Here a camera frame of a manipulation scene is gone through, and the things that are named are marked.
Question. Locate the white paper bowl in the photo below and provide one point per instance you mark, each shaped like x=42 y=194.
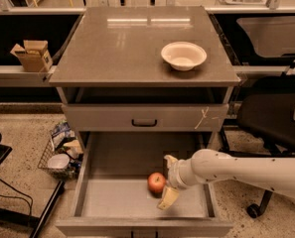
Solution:
x=183 y=56

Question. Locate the black drawer handle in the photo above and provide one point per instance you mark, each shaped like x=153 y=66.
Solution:
x=144 y=123

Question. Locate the red apple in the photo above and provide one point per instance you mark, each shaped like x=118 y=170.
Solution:
x=156 y=182

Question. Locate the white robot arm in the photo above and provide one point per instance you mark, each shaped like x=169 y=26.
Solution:
x=207 y=166

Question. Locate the open middle drawer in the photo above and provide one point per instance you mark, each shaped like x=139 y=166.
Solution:
x=112 y=199

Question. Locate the black office chair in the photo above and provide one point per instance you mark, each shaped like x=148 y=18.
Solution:
x=267 y=111

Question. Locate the white cup in basket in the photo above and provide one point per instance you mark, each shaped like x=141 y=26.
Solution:
x=59 y=161

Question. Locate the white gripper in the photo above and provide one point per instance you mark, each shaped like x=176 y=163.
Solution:
x=173 y=175

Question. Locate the open cardboard box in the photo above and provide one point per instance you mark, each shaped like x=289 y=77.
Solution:
x=33 y=55

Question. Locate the grey drawer cabinet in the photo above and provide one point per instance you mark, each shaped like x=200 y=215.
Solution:
x=114 y=57

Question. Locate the closed top drawer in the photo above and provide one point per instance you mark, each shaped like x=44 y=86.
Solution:
x=171 y=117

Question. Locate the wire basket with items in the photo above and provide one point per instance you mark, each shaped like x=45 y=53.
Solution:
x=63 y=140

